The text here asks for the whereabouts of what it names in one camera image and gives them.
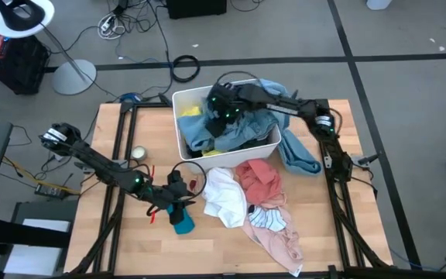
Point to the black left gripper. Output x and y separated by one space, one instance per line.
170 193

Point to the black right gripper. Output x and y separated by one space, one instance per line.
227 102

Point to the teal sock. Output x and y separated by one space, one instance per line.
187 226

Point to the light blue denim jeans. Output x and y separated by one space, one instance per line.
246 129

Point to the neon yellow shirt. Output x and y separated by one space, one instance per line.
190 111

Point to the black garment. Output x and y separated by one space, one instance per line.
194 152

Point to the white perforated laundry basket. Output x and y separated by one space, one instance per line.
238 159

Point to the white shirt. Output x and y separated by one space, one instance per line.
223 193

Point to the coral pink shirt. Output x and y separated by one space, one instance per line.
258 178

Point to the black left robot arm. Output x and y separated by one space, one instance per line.
91 159

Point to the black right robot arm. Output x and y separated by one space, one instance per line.
285 104

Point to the small speckled ceramic bowl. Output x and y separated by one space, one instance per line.
138 153

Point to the blue white striped sock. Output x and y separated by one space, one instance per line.
267 219

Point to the pale pink garment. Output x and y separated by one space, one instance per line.
281 248

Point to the black box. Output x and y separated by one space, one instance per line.
196 8

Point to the black power adapter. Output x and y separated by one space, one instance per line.
50 191

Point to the white handwritten paper label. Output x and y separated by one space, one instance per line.
296 271

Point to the white power strip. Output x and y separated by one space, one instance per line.
107 23

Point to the white floor lamp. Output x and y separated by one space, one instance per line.
74 77

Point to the grey side cabinet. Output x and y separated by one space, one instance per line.
33 257

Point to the white floor object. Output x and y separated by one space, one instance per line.
378 4

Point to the black storage crate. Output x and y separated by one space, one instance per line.
21 69

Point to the black aluminium table frame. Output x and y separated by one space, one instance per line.
126 106

